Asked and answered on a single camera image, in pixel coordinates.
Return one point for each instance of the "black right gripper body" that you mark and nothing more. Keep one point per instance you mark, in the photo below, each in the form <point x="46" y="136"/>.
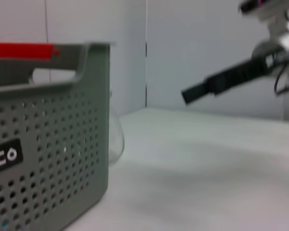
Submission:
<point x="243" y="72"/>

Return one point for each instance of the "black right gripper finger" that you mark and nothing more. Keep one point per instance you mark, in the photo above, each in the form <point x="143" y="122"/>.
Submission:
<point x="195" y="92"/>

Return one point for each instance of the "cyan square plate brick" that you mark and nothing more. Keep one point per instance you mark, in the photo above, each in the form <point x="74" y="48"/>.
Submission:
<point x="4" y="223"/>

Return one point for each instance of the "grey-green perforated storage bin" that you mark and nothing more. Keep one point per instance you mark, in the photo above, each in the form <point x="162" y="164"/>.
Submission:
<point x="62" y="144"/>

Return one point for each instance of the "glass teapot with black lid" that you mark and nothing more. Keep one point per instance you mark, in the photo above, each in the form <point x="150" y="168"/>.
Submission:
<point x="118" y="144"/>

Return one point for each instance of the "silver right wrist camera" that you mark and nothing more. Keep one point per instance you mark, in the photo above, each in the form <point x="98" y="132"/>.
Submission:
<point x="255" y="4"/>

